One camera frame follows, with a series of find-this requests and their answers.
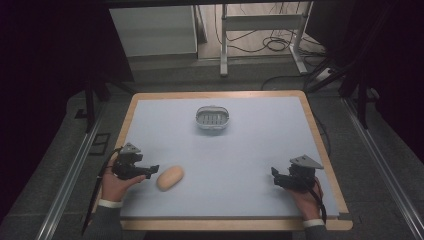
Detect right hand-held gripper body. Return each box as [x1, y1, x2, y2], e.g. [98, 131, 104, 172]
[275, 154, 324, 193]

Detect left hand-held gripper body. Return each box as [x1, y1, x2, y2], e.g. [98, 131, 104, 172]
[111, 142, 152, 181]

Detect tan bread roll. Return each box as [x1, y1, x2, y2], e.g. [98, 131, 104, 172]
[156, 165, 185, 193]

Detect grey soap dish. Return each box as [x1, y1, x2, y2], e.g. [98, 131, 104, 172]
[195, 105, 231, 131]

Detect person's left hand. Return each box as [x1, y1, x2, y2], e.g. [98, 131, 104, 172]
[100, 157, 147, 203]

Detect person's right hand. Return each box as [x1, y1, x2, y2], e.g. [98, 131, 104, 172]
[287, 176, 325, 222]

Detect light blue table mat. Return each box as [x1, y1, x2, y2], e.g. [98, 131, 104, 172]
[119, 95, 340, 219]

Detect wooden table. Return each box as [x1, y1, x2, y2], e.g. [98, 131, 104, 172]
[91, 89, 354, 232]

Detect black stand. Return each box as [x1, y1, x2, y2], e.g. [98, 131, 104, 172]
[303, 56, 381, 130]
[74, 78, 138, 134]

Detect grey cabinet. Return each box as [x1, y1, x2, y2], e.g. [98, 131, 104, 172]
[109, 4, 199, 62]

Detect white metal stand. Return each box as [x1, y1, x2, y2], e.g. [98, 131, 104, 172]
[219, 2, 314, 78]

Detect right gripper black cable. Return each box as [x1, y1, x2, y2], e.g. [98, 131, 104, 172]
[304, 178, 328, 225]

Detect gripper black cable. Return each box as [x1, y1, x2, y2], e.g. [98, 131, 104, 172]
[304, 178, 328, 225]
[81, 147, 124, 236]

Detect black floor frame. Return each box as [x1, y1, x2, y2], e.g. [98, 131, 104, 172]
[88, 132, 112, 156]

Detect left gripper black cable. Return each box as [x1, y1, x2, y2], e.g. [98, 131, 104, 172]
[81, 147, 124, 236]

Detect aluminium rail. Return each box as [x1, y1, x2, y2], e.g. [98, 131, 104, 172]
[343, 98, 424, 240]
[34, 111, 104, 240]

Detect black floor cables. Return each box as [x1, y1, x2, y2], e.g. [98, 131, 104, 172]
[213, 2, 329, 91]

